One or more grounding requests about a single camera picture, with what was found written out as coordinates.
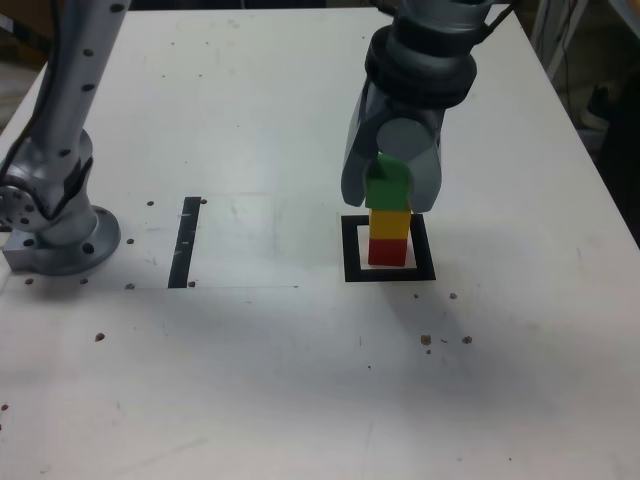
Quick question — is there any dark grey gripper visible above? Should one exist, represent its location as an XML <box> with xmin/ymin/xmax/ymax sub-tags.
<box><xmin>340</xmin><ymin>83</ymin><xmax>447</xmax><ymax>214</ymax></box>

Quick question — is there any green cube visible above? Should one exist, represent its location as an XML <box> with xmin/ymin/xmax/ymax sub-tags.
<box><xmin>364</xmin><ymin>153</ymin><xmax>412</xmax><ymax>211</ymax></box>

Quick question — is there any yellow cube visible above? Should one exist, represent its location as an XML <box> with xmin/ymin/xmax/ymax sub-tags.
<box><xmin>368</xmin><ymin>208</ymin><xmax>412</xmax><ymax>241</ymax></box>

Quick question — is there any red cube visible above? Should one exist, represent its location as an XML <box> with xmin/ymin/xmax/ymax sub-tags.
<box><xmin>368</xmin><ymin>237</ymin><xmax>407</xmax><ymax>266</ymax></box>

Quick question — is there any black tape square outline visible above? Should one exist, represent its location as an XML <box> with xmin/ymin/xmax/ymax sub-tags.
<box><xmin>340</xmin><ymin>213</ymin><xmax>437</xmax><ymax>284</ymax></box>

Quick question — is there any black tape strip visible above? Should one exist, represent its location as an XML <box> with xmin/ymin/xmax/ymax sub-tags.
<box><xmin>167</xmin><ymin>196</ymin><xmax>202</xmax><ymax>290</ymax></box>

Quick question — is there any background cable bundle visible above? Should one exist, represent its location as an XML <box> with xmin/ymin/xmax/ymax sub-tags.
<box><xmin>530</xmin><ymin>0</ymin><xmax>575</xmax><ymax>86</ymax></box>

